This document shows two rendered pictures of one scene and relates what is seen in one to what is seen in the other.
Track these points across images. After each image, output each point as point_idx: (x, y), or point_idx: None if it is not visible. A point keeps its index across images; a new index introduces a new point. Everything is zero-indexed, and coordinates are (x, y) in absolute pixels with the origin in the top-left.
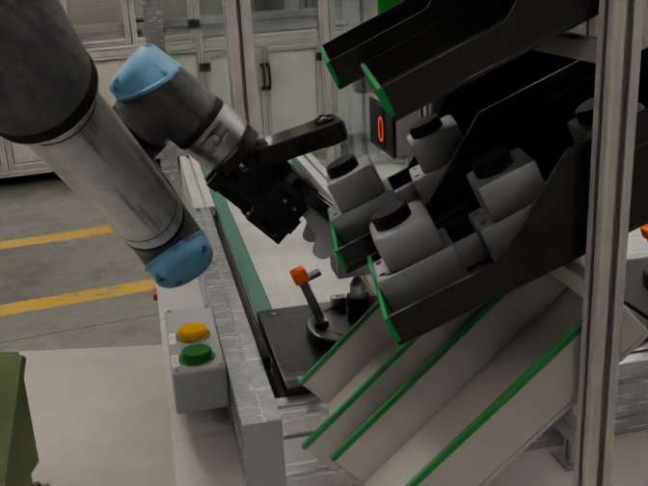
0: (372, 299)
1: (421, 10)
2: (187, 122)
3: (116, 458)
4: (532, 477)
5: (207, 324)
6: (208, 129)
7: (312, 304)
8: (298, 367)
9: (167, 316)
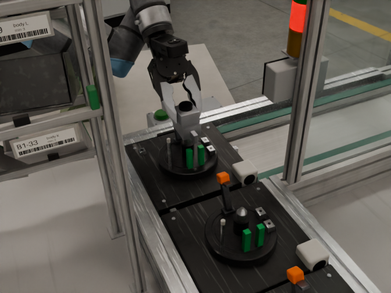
0: (237, 160)
1: None
2: (132, 8)
3: (137, 128)
4: (123, 269)
5: None
6: (136, 16)
7: (174, 129)
8: (145, 146)
9: (206, 97)
